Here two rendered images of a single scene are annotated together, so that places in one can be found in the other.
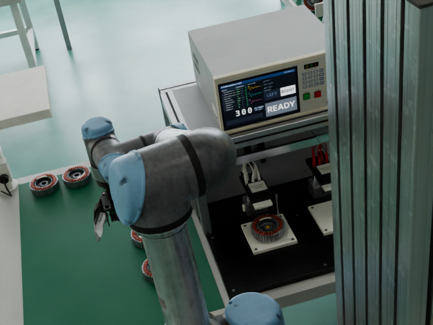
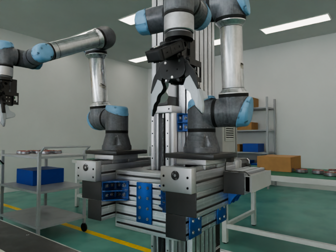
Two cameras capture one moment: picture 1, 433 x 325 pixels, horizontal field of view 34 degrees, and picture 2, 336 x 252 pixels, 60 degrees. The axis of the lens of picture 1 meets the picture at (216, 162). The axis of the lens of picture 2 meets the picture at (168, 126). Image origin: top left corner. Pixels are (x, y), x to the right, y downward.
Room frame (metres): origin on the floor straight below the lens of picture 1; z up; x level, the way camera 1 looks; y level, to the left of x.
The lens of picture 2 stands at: (1.92, 0.77, 1.10)
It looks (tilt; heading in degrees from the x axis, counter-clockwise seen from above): 2 degrees up; 227
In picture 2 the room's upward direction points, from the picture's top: straight up
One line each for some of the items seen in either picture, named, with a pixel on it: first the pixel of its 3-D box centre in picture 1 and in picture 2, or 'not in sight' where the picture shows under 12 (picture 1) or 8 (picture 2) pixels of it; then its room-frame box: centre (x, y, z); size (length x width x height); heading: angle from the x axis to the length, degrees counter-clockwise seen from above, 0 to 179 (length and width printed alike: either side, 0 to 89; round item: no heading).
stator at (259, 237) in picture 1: (267, 227); not in sight; (1.77, -0.13, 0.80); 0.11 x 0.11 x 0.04
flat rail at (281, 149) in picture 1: (287, 147); not in sight; (1.89, -0.24, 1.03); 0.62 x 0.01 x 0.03; 99
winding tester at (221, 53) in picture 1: (265, 66); not in sight; (2.11, -0.21, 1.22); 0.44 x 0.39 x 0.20; 99
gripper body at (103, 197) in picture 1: (115, 196); (180, 60); (1.42, 0.26, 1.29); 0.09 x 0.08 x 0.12; 12
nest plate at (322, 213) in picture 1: (336, 215); not in sight; (1.81, -0.37, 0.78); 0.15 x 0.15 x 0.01; 9
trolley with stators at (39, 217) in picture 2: not in sight; (43, 187); (0.64, -2.80, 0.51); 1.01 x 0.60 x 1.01; 99
